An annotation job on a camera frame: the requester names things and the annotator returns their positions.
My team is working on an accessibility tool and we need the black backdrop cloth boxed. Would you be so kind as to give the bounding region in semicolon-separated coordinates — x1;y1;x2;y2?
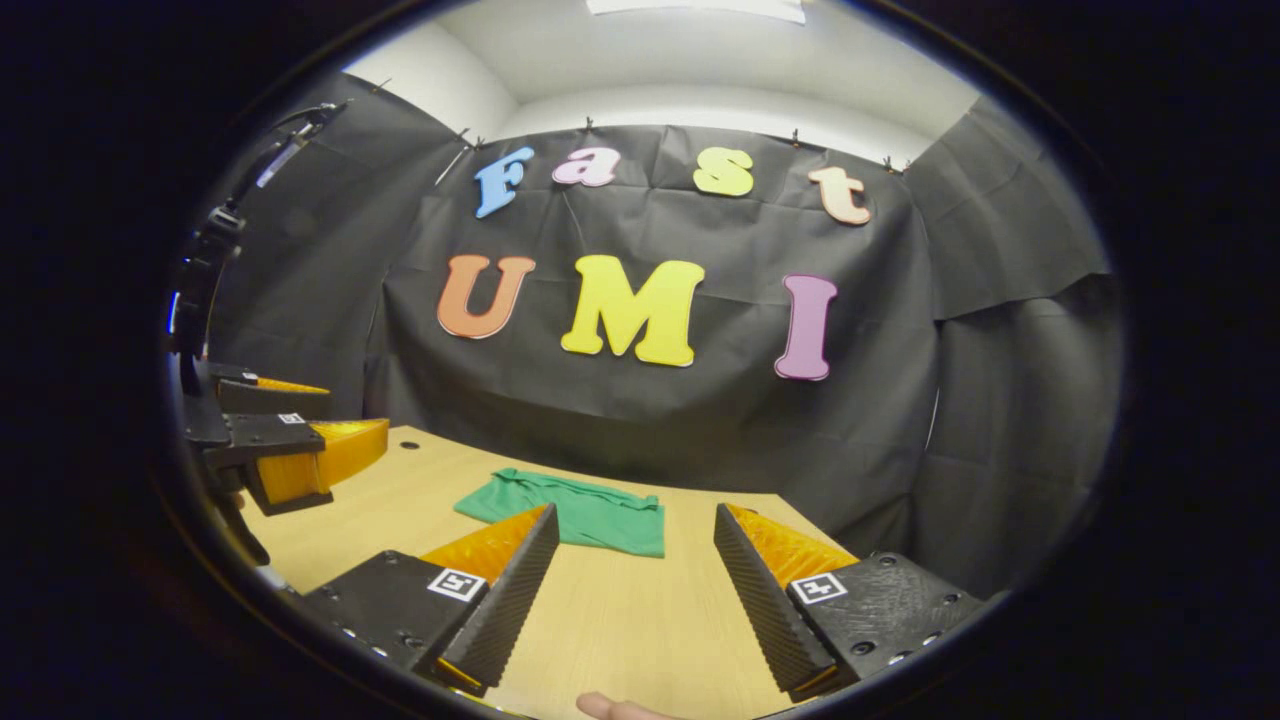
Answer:
200;70;1126;601

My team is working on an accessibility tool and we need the green T-shirt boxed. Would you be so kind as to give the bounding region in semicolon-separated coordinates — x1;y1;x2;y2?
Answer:
453;467;667;559

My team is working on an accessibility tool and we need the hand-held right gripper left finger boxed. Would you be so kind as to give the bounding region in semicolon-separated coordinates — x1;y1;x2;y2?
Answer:
300;503;561;699

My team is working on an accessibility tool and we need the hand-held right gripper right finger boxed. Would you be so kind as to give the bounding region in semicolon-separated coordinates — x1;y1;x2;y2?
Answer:
714;503;1011;703

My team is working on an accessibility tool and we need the ceiling light panel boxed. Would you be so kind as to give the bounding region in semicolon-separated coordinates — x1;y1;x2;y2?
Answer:
585;0;807;25

